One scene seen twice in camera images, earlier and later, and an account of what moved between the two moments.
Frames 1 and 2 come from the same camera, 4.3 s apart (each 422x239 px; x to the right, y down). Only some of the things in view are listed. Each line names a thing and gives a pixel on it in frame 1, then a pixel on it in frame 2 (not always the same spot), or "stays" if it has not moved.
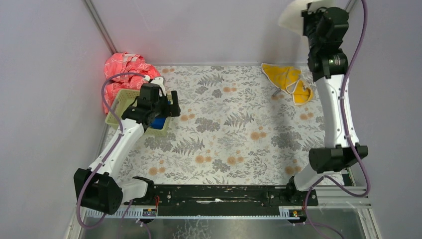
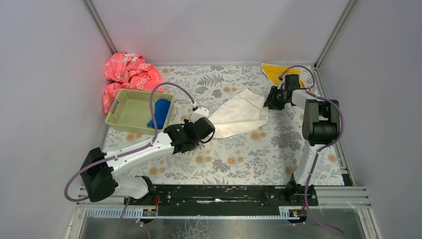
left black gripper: x=167 y=107 to x=204 y=126
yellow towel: x=289 y=79 stays
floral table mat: x=233 y=130 stays
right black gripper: x=309 y=12 to x=275 y=98
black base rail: x=224 y=200 stays
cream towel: x=290 y=16 to x=240 y=114
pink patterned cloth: x=125 y=62 stays
